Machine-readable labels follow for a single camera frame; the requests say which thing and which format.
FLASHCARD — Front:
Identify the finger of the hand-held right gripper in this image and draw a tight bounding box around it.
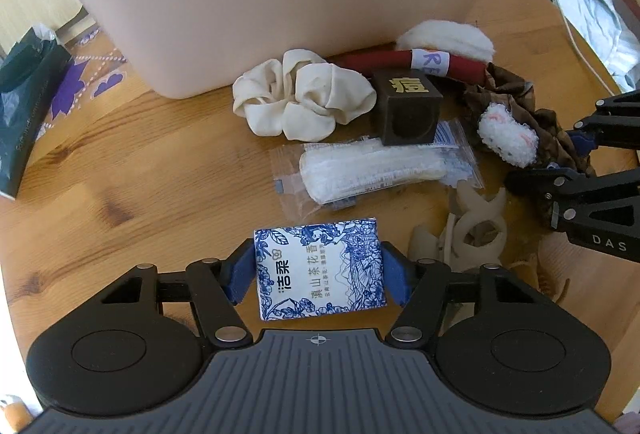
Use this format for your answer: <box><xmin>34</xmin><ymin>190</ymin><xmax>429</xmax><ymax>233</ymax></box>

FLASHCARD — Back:
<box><xmin>504</xmin><ymin>166</ymin><xmax>640</xmax><ymax>265</ymax></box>
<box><xmin>566</xmin><ymin>90</ymin><xmax>640</xmax><ymax>157</ymax></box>

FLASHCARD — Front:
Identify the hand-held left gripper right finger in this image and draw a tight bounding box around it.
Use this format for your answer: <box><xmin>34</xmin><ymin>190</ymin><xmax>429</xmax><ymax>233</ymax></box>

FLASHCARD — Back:
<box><xmin>381</xmin><ymin>241</ymin><xmax>547</xmax><ymax>348</ymax></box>

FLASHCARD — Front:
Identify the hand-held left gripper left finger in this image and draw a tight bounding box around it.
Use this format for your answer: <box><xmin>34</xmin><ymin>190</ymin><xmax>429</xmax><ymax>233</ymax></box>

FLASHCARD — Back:
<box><xmin>100</xmin><ymin>239</ymin><xmax>259</xmax><ymax>350</ymax></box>

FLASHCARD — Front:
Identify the blue white tissue pack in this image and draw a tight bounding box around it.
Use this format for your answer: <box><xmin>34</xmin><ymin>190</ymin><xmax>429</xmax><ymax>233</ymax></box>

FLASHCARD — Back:
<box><xmin>253</xmin><ymin>216</ymin><xmax>389</xmax><ymax>323</ymax></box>

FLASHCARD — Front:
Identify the brown patterned scrunchie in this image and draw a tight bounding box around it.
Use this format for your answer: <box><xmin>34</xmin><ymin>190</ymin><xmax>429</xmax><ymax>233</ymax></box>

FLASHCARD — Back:
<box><xmin>461</xmin><ymin>62</ymin><xmax>599</xmax><ymax>181</ymax></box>

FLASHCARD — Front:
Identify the beige plastic basket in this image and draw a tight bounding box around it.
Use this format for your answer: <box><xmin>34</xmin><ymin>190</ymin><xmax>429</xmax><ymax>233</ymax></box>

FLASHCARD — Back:
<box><xmin>69</xmin><ymin>0</ymin><xmax>519</xmax><ymax>100</ymax></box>

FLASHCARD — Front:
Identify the wooden desktop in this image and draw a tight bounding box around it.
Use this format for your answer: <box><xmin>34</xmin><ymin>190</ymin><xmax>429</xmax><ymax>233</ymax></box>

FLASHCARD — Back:
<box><xmin>0</xmin><ymin>0</ymin><xmax>640</xmax><ymax>415</ymax></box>

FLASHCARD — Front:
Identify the cream hair claw clip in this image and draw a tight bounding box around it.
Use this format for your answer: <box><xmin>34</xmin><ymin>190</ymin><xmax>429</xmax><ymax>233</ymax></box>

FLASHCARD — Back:
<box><xmin>407</xmin><ymin>186</ymin><xmax>509</xmax><ymax>273</ymax></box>

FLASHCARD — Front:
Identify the white fuzzy toy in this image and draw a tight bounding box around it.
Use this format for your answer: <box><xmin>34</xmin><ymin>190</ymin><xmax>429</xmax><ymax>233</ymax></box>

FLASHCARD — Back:
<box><xmin>477</xmin><ymin>106</ymin><xmax>539</xmax><ymax>167</ymax></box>

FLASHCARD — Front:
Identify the clear packet of white pads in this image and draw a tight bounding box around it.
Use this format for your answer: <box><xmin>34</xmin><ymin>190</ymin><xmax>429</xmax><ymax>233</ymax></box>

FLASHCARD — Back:
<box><xmin>269</xmin><ymin>138</ymin><xmax>452</xmax><ymax>220</ymax></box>

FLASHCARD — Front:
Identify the small clear blue-printed packet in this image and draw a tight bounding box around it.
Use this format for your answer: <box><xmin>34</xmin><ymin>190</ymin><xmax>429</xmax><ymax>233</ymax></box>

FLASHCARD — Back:
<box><xmin>434</xmin><ymin>118</ymin><xmax>486</xmax><ymax>191</ymax></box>

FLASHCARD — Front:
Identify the dark brown box gold print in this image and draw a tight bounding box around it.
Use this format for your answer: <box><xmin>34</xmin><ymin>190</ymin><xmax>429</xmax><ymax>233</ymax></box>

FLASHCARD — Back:
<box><xmin>372</xmin><ymin>68</ymin><xmax>444</xmax><ymax>147</ymax></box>

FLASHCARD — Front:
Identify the white fluffy pad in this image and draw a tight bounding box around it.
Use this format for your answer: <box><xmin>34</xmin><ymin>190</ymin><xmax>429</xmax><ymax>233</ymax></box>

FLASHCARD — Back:
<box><xmin>396</xmin><ymin>19</ymin><xmax>496</xmax><ymax>64</ymax></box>

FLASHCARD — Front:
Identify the white fabric scrunchie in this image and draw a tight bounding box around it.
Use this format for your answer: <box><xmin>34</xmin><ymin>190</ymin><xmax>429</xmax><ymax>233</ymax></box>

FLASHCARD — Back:
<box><xmin>232</xmin><ymin>49</ymin><xmax>377</xmax><ymax>143</ymax></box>

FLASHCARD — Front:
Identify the red roll with white label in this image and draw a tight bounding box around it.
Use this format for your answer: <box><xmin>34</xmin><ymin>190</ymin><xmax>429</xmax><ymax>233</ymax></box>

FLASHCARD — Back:
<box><xmin>339</xmin><ymin>47</ymin><xmax>489</xmax><ymax>85</ymax></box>

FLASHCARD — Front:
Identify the dark green plastic bag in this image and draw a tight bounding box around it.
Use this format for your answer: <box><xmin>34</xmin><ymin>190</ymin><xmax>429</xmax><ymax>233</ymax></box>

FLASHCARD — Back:
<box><xmin>0</xmin><ymin>27</ymin><xmax>74</xmax><ymax>201</ymax></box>

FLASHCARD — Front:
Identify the white cable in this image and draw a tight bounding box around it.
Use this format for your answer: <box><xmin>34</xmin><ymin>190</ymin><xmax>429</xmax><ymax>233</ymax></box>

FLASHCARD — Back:
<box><xmin>541</xmin><ymin>0</ymin><xmax>627</xmax><ymax>100</ymax></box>

